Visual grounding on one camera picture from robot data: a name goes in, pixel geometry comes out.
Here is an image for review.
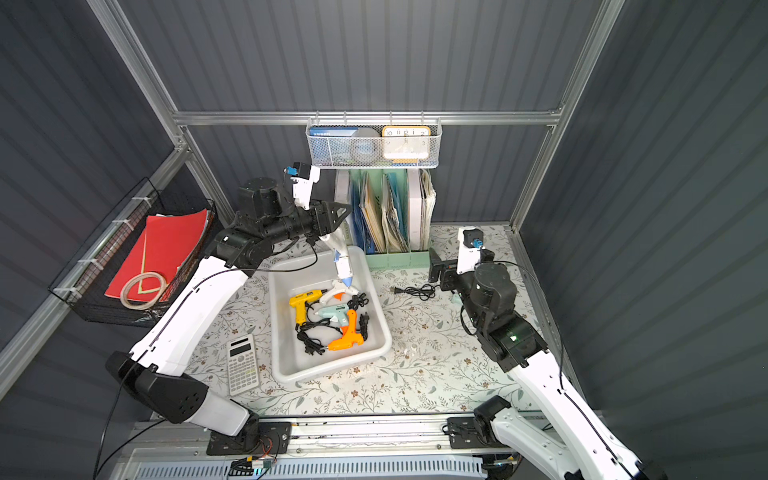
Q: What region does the white wire mesh basket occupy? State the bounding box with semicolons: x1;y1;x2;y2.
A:
305;118;443;169

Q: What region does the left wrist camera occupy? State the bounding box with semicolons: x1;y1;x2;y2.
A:
285;162;321;210

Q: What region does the yellow glue gun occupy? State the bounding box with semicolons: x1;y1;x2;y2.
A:
289;289;326;328

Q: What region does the black wire wall basket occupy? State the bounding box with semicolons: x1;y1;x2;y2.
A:
49;181;221;328

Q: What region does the red folder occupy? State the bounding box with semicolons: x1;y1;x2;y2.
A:
104;209;212;302

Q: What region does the white plastic storage box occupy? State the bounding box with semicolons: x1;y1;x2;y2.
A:
268;246;392;385

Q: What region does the mint green glue gun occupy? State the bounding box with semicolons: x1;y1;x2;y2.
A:
317;303;349;328

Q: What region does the white orange-trigger glue gun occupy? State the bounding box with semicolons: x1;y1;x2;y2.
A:
319;283;354;305

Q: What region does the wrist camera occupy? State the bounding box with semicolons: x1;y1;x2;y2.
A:
456;227;484;275
285;162;321;210

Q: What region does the blue box in basket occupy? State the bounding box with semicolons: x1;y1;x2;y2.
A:
307;126;358;166

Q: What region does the white calculator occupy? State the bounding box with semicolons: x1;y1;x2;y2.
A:
227;334;260;397

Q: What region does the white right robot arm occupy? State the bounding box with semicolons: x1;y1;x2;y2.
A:
429;249;667;479

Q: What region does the white blue-tip glue gun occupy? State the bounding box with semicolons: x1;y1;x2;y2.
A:
320;229;353;287

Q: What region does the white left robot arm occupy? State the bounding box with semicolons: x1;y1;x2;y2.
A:
106;177;352;437

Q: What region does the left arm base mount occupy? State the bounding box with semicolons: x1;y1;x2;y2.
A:
206;420;293;456

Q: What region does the green desktop file organizer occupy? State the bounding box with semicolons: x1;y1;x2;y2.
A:
334;169;437;270

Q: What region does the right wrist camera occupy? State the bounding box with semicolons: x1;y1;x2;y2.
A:
456;227;484;275

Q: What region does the grey tape roll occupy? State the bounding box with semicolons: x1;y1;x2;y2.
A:
349;127;381;165

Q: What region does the orange glue gun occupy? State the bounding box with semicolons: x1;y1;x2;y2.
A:
327;310;364;351

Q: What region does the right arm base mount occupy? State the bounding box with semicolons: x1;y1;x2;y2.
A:
442;416;512;450

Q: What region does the yellow white alarm clock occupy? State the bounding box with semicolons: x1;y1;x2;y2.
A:
381;125;432;162

